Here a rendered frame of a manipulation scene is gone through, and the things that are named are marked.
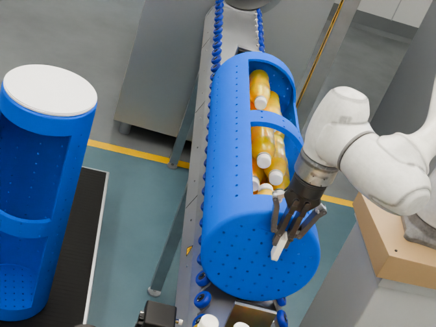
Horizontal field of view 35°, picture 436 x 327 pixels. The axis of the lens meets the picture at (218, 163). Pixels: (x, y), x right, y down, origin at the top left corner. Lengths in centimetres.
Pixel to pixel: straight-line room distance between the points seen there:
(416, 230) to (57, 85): 114
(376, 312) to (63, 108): 108
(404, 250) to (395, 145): 67
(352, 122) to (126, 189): 229
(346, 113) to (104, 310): 178
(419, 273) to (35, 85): 122
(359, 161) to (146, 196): 231
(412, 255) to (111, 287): 147
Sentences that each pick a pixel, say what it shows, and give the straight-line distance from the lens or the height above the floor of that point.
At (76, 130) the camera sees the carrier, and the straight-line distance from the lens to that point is 208.
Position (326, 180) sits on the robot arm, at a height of 139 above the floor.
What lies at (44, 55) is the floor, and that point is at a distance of 455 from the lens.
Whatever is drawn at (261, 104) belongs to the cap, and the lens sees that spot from 217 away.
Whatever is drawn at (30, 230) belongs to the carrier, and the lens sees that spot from 228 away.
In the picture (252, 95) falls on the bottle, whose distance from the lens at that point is 219.
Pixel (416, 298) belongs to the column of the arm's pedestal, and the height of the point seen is 94.
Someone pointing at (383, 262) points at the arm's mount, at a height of 105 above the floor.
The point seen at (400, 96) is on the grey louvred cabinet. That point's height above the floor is 45.
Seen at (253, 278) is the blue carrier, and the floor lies 103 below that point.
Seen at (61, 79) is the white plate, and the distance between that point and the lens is 219.
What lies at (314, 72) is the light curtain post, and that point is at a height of 101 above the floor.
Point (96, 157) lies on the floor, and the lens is 370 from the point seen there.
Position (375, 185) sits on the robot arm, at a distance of 130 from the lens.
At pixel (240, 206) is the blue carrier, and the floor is 120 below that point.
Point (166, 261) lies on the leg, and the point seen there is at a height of 21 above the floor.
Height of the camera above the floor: 210
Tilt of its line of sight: 32 degrees down
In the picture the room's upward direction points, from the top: 21 degrees clockwise
